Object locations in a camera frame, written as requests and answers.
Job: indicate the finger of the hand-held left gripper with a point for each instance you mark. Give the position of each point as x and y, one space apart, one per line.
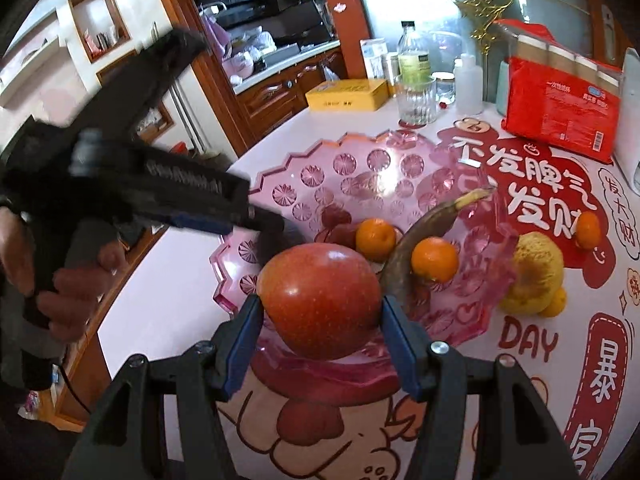
210 222
170 70

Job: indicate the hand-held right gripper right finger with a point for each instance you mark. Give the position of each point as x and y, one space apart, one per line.
405 350

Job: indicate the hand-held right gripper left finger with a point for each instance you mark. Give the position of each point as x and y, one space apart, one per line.
242 350

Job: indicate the red apple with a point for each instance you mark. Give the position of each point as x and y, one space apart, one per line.
320 300

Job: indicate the pink plastic fruit bowl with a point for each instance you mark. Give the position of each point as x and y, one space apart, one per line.
310 180

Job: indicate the red lychee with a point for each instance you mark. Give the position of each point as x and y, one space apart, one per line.
335 215
342 236

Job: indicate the overripe brown banana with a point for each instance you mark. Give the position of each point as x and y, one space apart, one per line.
425 225

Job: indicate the person's left forearm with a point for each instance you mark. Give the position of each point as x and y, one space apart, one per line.
17 345

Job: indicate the person's left hand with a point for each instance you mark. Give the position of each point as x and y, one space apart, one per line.
75 295

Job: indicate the pink plastic bag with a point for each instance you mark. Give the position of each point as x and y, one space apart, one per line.
216 30

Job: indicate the pink pot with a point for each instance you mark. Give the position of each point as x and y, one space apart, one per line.
240 66

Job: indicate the wooden kitchen base cabinet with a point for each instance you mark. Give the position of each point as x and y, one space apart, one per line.
280 105

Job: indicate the small yellow citrus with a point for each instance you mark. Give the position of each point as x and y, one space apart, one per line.
554 304

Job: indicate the yellow pear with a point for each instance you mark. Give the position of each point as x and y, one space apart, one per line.
540 265

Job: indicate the yellow tin box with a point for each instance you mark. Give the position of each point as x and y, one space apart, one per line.
345 96

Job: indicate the small white box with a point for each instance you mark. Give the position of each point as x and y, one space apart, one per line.
374 60

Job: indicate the small orange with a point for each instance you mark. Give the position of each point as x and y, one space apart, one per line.
587 230

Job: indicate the clear glass cup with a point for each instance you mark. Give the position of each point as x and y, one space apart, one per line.
417 105

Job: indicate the person's dark clothing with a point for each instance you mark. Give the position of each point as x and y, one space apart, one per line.
25 450

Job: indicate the clear glass bottle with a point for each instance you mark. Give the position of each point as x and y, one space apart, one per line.
414 60

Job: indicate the small glass jar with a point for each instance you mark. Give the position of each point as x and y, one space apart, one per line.
444 89

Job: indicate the white squeeze bottle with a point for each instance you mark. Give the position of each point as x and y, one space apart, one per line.
469 87

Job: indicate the red paper cup package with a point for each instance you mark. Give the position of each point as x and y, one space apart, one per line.
555 120

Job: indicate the white rice dispenser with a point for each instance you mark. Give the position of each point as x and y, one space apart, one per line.
630 125

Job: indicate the large wall niche shelf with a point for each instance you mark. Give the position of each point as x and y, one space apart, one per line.
155 120

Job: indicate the small wall niche shelf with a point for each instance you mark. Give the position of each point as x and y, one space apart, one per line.
100 20

